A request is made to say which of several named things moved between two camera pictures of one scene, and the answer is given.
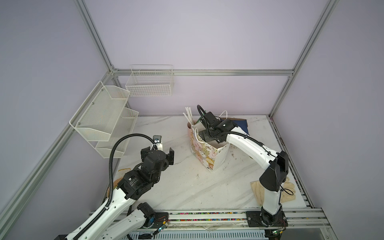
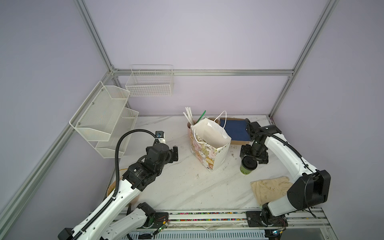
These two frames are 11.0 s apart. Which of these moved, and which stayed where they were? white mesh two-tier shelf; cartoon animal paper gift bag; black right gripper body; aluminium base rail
Moved: black right gripper body
Stayed: cartoon animal paper gift bag; white mesh two-tier shelf; aluminium base rail
